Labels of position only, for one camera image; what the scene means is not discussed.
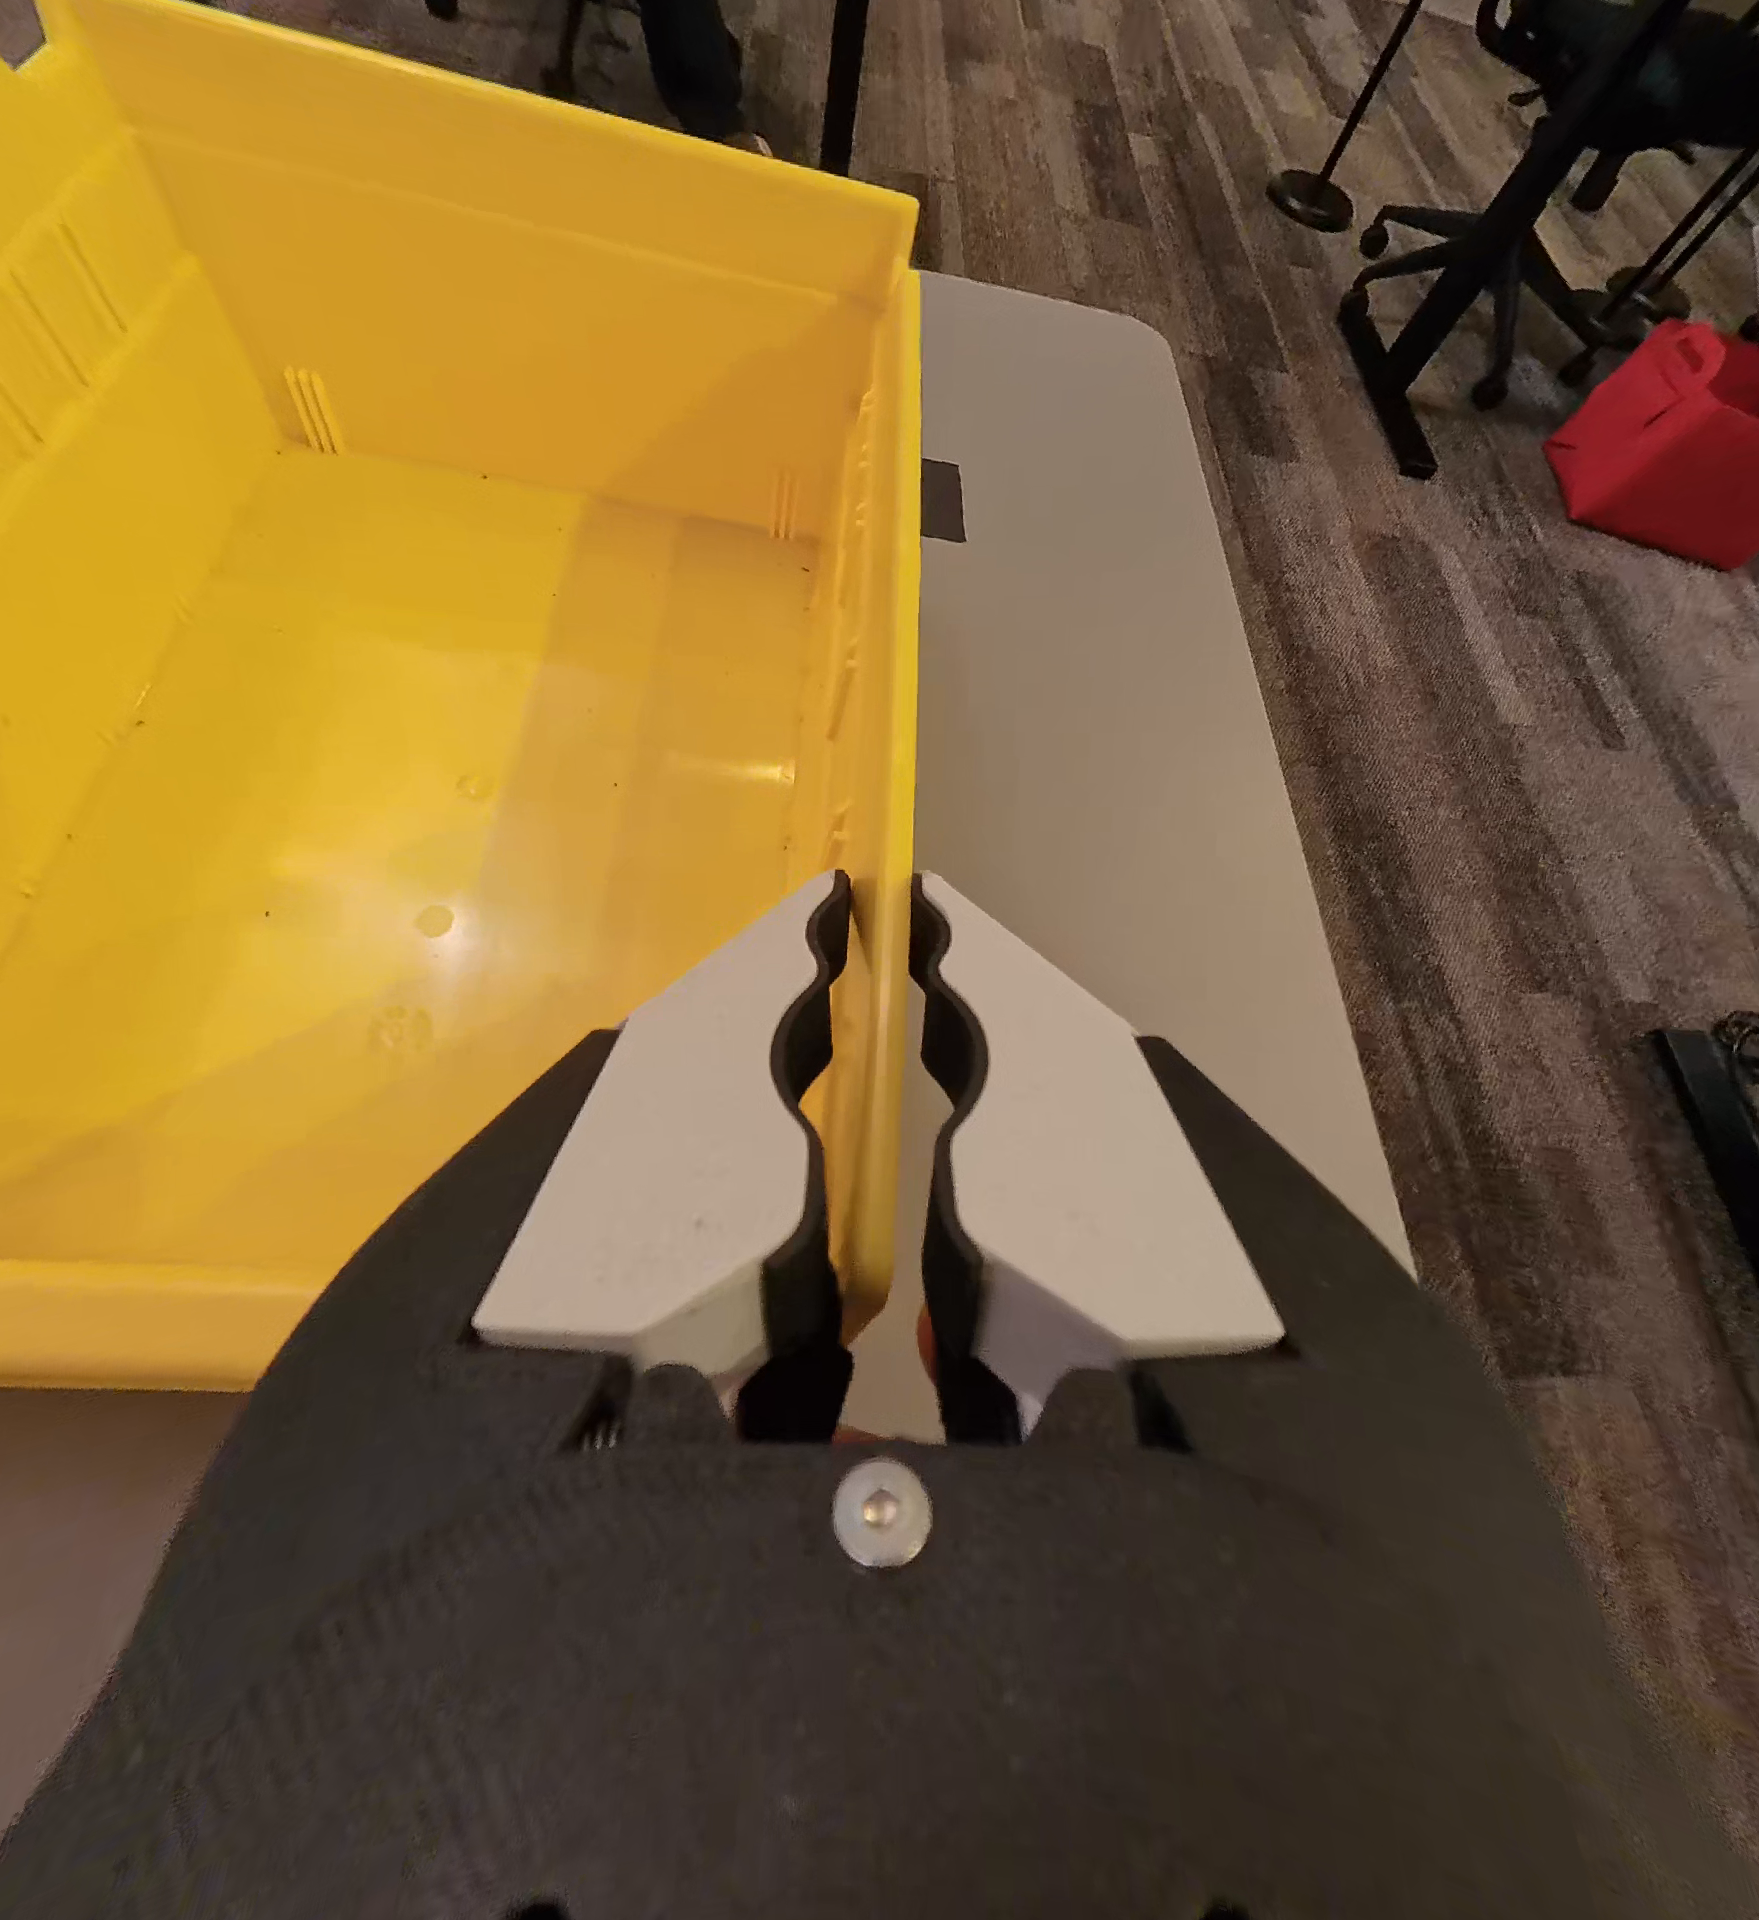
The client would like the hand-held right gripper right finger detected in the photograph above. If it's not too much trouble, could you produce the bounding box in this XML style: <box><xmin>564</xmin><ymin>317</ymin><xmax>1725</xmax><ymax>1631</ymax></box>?
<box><xmin>911</xmin><ymin>871</ymin><xmax>1292</xmax><ymax>1445</ymax></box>

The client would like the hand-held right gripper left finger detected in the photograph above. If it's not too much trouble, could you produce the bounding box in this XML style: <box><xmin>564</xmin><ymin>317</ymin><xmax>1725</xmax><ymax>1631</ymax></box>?
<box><xmin>471</xmin><ymin>871</ymin><xmax>859</xmax><ymax>1445</ymax></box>

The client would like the yellow plastic bin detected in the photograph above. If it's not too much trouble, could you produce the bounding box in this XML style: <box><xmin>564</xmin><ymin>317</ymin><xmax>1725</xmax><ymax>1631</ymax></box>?
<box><xmin>0</xmin><ymin>0</ymin><xmax>925</xmax><ymax>1393</ymax></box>

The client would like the red storage bin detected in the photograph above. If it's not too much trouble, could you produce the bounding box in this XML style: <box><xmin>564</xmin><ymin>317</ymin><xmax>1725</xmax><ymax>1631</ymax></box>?
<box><xmin>1546</xmin><ymin>317</ymin><xmax>1759</xmax><ymax>571</ymax></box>

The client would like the black pole stand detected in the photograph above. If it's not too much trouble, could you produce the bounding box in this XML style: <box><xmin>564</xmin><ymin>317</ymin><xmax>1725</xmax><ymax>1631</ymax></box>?
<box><xmin>1263</xmin><ymin>0</ymin><xmax>1423</xmax><ymax>229</ymax></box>

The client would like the black office chair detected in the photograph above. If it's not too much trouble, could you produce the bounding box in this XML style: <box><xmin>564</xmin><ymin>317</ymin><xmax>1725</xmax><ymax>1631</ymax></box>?
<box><xmin>1334</xmin><ymin>0</ymin><xmax>1759</xmax><ymax>486</ymax></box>

